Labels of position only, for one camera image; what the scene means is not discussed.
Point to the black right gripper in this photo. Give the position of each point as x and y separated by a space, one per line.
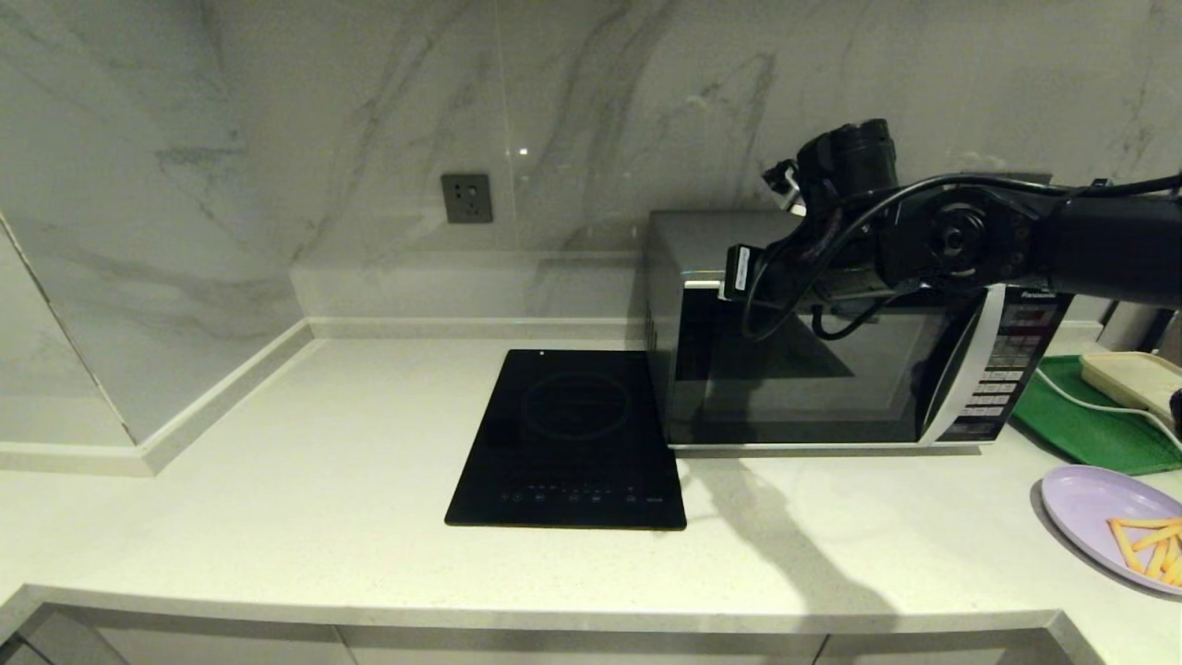
794 272

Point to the silver microwave door dark window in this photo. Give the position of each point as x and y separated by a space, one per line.
831 388

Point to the purple plastic plate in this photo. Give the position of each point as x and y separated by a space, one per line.
1080 503

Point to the silver Panasonic microwave oven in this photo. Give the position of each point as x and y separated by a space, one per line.
693 245

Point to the black induction cooktop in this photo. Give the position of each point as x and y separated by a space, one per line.
563 443

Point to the green plastic tray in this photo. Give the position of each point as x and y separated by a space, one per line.
1071 434

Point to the beige power strip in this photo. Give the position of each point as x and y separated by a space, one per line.
1131 380

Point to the grey cabinet front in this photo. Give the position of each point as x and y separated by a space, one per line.
572 648
185 642
942 650

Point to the yellow french fry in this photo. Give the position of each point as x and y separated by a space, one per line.
1156 559
1159 538
1145 523
1124 547
1173 565

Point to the grey single wall socket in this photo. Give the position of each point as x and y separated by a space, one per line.
466 198

